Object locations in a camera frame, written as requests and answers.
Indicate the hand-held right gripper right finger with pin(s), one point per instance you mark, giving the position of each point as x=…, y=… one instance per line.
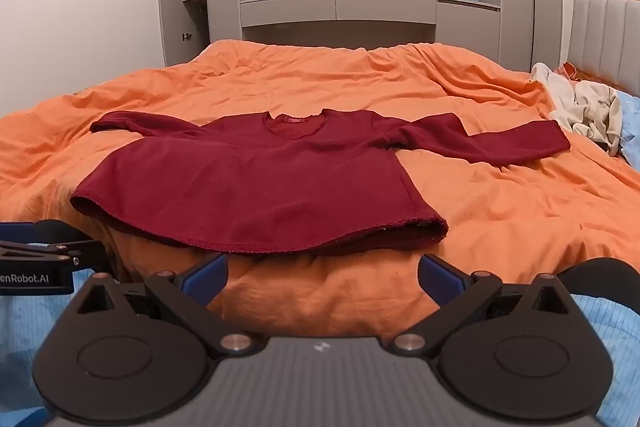
x=440, y=279

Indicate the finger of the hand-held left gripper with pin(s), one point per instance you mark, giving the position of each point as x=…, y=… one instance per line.
x=60, y=239

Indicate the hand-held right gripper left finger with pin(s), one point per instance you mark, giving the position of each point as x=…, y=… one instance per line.
x=209, y=279

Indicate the dark red long-sleeved shirt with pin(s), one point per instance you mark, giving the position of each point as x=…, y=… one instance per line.
x=240, y=187

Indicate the pile of cream clothes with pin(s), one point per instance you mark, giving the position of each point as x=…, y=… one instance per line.
x=585, y=107

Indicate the dark cloth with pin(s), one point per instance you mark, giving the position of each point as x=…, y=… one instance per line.
x=605, y=277

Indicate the orange blanket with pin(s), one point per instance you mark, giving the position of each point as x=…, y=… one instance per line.
x=310, y=72

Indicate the pink cloth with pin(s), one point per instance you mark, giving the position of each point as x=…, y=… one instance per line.
x=567, y=69

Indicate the grey window seat cabinet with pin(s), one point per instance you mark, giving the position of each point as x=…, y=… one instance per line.
x=350, y=9

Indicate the padded headboard with wooden frame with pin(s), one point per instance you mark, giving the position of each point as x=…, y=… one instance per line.
x=607, y=37

